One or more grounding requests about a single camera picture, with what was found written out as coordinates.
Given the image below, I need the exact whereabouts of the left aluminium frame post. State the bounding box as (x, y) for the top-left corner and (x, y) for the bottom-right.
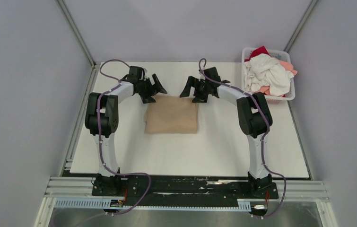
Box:
(55, 0), (96, 68)

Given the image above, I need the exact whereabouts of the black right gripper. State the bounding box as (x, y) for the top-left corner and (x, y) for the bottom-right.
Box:
(181, 76), (211, 104)

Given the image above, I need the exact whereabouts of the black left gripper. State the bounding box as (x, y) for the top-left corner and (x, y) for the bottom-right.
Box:
(137, 74), (166, 104)

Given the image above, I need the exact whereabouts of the white slotted cable duct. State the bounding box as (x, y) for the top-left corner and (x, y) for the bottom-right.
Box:
(54, 198), (252, 212)

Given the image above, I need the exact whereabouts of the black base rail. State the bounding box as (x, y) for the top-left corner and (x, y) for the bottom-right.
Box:
(61, 169), (280, 208)

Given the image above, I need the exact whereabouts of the aluminium frame post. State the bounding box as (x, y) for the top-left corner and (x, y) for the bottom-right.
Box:
(284, 0), (320, 52)
(55, 0), (96, 68)

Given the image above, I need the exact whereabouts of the white crumpled t-shirt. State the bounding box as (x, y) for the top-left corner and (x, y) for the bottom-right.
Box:
(242, 53), (297, 97)

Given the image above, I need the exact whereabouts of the red t-shirt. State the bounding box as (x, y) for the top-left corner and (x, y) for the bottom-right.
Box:
(244, 46), (269, 62)

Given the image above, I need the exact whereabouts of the white plastic laundry basket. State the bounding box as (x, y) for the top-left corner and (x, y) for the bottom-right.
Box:
(241, 46), (297, 103)

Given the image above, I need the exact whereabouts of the beige t-shirt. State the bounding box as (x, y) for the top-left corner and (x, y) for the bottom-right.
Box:
(144, 96), (199, 134)

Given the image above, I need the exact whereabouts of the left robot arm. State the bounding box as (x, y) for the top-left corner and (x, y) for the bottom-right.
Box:
(84, 66), (167, 196)

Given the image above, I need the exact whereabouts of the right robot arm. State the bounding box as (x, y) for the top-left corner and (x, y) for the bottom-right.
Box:
(180, 67), (272, 198)

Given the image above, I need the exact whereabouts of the right aluminium frame post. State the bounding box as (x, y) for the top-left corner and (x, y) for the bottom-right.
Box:
(284, 0), (320, 52)

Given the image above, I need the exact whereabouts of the pink t-shirt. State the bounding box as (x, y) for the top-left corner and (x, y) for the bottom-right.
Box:
(255, 58), (298, 97)

